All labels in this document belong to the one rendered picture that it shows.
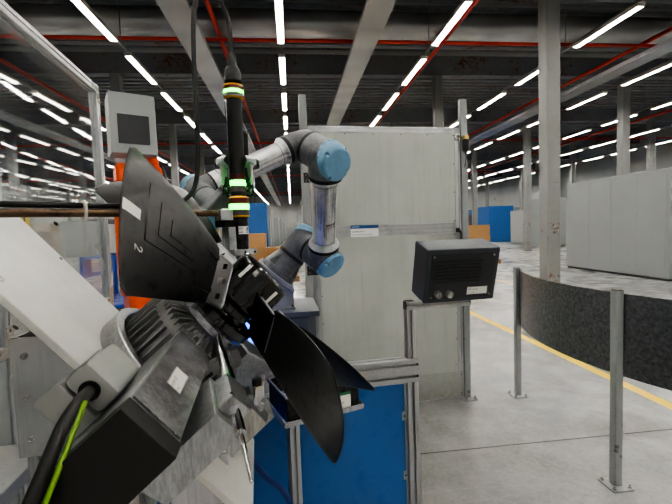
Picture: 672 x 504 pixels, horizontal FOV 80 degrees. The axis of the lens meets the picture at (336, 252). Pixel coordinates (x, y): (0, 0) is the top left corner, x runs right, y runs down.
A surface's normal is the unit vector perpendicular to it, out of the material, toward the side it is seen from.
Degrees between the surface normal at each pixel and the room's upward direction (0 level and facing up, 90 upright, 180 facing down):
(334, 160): 111
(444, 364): 90
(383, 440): 90
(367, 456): 90
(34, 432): 90
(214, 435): 102
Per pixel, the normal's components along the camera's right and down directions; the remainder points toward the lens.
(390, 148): 0.19, 0.07
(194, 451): 0.36, 0.25
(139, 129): 0.56, 0.03
